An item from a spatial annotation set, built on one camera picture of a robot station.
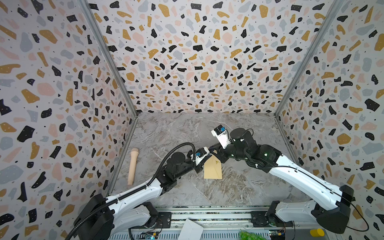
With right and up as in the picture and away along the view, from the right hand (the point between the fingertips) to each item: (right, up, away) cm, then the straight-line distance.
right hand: (208, 146), depth 67 cm
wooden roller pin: (-46, -10, +27) cm, 55 cm away
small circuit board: (-28, -42, +3) cm, 51 cm away
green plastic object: (+17, -39, -1) cm, 43 cm away
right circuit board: (+32, -43, +4) cm, 54 cm away
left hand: (0, -2, +4) cm, 5 cm away
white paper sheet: (-8, -38, 0) cm, 39 cm away
